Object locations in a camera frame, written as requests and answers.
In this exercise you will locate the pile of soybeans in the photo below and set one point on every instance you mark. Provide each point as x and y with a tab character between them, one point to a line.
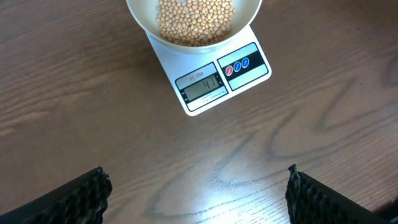
194	23

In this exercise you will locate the white digital kitchen scale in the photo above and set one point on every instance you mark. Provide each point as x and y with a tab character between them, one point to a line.
203	81

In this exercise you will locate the cream ceramic bowl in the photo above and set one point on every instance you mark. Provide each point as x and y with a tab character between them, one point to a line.
144	12

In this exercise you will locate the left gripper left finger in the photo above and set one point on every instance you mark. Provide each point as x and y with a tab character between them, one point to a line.
81	200

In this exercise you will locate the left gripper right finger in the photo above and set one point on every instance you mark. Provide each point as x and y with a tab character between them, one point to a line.
310	201

